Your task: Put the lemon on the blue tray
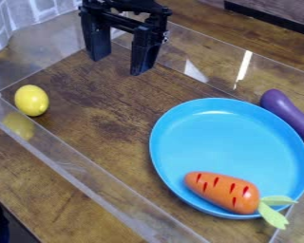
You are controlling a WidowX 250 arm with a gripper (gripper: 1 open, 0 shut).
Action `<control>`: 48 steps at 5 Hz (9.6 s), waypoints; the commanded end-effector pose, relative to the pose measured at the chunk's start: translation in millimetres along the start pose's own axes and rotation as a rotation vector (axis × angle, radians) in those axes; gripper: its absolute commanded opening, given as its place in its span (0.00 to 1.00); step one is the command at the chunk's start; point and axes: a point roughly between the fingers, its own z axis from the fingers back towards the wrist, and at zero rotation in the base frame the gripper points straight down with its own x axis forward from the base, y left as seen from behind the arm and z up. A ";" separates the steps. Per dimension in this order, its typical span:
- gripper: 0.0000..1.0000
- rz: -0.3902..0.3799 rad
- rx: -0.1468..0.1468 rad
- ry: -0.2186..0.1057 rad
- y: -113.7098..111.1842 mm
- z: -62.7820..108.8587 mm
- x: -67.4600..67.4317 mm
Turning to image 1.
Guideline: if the dark wooden furniture piece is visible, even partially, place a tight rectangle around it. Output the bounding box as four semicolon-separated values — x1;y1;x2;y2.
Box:
225;0;304;34

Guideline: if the clear acrylic wall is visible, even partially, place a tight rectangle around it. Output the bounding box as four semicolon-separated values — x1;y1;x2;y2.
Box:
113;18;304;108
0;11;85;91
0;97;210;243

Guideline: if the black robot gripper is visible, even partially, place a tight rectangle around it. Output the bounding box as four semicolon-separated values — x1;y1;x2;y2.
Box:
80;0;173;76

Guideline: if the white patterned curtain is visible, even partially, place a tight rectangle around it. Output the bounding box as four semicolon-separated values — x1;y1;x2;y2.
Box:
0;0;83;51

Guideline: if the clear acrylic front wall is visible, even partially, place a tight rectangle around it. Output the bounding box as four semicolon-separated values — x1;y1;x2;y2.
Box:
0;97;210;243

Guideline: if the purple toy eggplant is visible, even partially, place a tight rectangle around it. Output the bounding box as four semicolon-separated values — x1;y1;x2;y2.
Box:
261;89;304;140

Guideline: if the orange toy carrot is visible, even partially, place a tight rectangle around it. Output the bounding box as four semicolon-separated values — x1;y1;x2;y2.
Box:
185;171;297;230

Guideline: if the clear acrylic left wall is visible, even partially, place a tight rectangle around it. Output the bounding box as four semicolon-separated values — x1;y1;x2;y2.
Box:
0;11;85;91

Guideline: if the blue plastic tray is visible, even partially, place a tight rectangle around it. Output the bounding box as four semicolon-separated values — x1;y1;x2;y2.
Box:
150;98;304;219

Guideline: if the clear acrylic back wall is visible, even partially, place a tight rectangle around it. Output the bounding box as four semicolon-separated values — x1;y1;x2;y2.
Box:
113;18;304;108

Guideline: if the yellow toy lemon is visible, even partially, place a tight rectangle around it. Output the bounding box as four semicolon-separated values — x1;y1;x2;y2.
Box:
14;84;50;117

